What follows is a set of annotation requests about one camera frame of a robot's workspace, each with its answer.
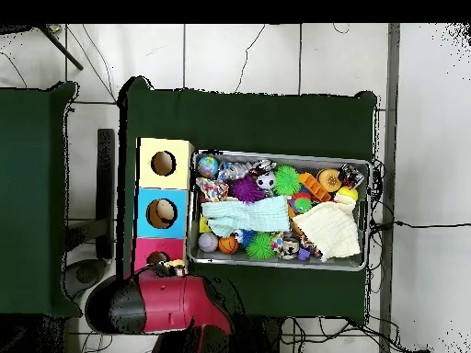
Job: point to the cream waffle cloth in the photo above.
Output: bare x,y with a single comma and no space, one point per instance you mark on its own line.
331,228

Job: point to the silver toy robot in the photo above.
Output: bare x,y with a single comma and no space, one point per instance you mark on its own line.
233,171

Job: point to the shallow metal mesh bin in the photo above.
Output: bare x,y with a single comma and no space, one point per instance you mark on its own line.
323,161

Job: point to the orange plastic block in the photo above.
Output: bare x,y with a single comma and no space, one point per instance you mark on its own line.
314,186

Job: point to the mint green waffle cloth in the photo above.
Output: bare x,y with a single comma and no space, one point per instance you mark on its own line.
250,217

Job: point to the purple spiky ball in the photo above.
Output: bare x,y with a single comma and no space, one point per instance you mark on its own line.
245,190

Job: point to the black upright panel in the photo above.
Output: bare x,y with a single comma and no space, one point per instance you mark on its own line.
106,184

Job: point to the black slanted rod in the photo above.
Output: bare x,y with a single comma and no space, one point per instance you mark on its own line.
62,49

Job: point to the wooden box with three holes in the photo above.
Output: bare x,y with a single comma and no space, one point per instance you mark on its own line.
182,173

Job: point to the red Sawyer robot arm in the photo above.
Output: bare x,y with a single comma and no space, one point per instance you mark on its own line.
173,305

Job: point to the dark green table cloth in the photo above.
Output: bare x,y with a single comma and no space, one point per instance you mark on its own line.
33,220
239,121

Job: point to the globe print ball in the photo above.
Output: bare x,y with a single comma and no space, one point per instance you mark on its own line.
208,166

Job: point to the green spiky ball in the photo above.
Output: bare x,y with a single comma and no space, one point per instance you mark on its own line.
287,181

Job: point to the white baseball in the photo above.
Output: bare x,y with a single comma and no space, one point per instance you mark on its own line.
208,242

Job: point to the colourful heart print cloth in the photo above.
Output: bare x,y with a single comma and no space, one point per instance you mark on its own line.
212,189

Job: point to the grey round chair base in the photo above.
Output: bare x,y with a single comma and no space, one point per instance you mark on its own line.
86,274

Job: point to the toy burger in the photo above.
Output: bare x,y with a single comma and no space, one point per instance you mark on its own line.
330,180

